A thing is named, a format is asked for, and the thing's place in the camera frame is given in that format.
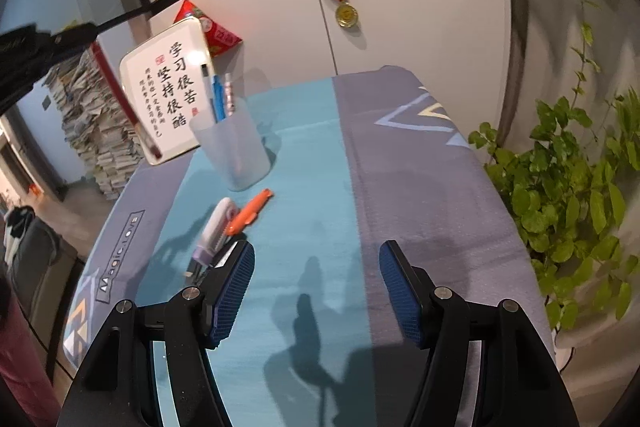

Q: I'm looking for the orange pen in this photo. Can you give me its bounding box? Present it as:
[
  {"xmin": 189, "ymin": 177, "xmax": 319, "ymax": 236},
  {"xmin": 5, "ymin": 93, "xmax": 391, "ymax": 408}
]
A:
[{"xmin": 224, "ymin": 188, "xmax": 273, "ymax": 236}]

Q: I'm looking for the white purple correction tape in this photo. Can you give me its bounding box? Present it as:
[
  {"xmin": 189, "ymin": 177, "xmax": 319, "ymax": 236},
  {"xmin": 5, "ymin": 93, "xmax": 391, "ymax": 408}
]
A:
[{"xmin": 192, "ymin": 197, "xmax": 239, "ymax": 267}]

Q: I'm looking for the stack of papers on floor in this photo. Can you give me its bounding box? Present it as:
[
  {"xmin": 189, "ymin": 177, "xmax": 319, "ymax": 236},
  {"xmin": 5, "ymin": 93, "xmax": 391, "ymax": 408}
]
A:
[{"xmin": 44, "ymin": 50, "xmax": 143, "ymax": 200}]

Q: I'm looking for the framed white calligraphy sign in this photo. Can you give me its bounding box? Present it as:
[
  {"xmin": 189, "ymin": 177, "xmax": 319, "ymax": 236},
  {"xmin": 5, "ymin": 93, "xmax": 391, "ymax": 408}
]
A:
[{"xmin": 119, "ymin": 17, "xmax": 214, "ymax": 166}]

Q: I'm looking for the translucent white pen cup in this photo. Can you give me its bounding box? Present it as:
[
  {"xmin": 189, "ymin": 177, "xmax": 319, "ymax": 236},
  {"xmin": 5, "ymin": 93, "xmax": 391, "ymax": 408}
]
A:
[{"xmin": 189, "ymin": 98, "xmax": 271, "ymax": 192}]

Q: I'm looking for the black capped pen in cup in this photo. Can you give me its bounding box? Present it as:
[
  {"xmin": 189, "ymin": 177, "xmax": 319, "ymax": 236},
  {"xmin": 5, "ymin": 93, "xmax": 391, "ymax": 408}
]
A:
[{"xmin": 201, "ymin": 64, "xmax": 217, "ymax": 121}]

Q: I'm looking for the dark sofa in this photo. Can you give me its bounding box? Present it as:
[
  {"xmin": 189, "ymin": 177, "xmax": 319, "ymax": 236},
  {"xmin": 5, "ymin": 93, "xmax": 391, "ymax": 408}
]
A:
[{"xmin": 6, "ymin": 206, "xmax": 80, "ymax": 352}]

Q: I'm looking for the red hanging paper ornament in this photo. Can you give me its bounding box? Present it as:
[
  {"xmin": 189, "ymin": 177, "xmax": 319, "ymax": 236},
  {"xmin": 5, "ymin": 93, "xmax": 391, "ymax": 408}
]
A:
[{"xmin": 174, "ymin": 0, "xmax": 243, "ymax": 57}]

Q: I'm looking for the blue pen in cup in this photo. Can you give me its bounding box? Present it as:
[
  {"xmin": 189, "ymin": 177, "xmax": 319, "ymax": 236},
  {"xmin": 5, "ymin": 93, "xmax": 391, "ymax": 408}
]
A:
[{"xmin": 212, "ymin": 75, "xmax": 226, "ymax": 122}]

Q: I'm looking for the green potted plant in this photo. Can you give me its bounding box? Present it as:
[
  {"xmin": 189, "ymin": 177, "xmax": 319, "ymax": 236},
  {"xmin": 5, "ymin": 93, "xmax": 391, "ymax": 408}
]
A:
[{"xmin": 469, "ymin": 0, "xmax": 639, "ymax": 332}]

